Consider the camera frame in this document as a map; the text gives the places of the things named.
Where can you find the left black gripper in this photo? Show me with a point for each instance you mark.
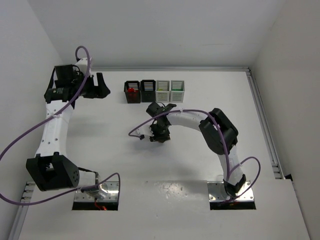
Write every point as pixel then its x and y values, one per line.
pixel 94 87

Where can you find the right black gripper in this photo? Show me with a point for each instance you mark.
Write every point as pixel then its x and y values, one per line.
pixel 160 136

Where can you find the red small lego brick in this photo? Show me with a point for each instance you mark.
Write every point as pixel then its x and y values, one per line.
pixel 131 90

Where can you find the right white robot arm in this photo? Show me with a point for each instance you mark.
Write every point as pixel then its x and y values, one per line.
pixel 219 134

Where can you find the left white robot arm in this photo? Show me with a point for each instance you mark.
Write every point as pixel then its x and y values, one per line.
pixel 50 168

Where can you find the white slotted container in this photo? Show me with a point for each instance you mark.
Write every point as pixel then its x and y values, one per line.
pixel 177 91
pixel 162 92

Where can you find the black slotted container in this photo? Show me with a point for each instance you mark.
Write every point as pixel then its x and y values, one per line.
pixel 148 90
pixel 132 98

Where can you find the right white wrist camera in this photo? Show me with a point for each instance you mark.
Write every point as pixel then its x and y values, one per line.
pixel 144 131

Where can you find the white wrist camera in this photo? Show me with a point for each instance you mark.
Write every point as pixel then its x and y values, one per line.
pixel 144 131
pixel 83 64

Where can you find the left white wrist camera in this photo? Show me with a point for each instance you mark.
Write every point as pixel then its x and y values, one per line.
pixel 83 64

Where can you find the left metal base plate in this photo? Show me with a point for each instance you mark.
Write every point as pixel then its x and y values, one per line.
pixel 105 192

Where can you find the metal base plate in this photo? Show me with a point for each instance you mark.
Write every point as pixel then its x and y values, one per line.
pixel 217 193
pixel 105 192

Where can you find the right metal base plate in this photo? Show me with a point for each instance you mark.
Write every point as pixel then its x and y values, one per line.
pixel 217 193

